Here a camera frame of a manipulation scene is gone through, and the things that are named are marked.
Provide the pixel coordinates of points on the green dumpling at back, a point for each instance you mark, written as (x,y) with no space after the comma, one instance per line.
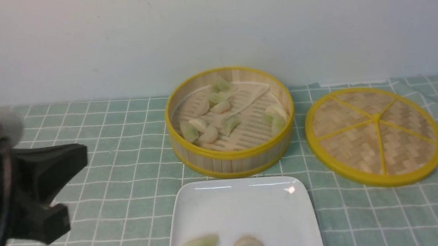
(221,85)

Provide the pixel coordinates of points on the small green dumpling middle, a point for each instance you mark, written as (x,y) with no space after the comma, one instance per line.
(230,124)

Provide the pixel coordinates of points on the round bamboo steamer basket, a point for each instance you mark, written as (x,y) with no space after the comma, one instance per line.
(250,149)

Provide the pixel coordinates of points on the white dumpling right edge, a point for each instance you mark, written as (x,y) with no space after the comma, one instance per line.
(278,110)

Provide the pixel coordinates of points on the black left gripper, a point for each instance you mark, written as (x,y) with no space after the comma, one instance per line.
(43,173)

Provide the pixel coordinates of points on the green dumpling right edge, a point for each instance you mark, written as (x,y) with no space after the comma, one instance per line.
(277,125)

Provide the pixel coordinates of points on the white square plate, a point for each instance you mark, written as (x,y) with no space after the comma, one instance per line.
(276,210)

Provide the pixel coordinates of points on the green checkered tablecloth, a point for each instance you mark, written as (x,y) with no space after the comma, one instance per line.
(125,197)

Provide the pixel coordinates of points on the pale green dumpling upper middle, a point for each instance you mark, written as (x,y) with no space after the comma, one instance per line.
(218,97)

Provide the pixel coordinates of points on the round woven steamer lid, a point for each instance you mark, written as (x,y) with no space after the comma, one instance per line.
(373,137)

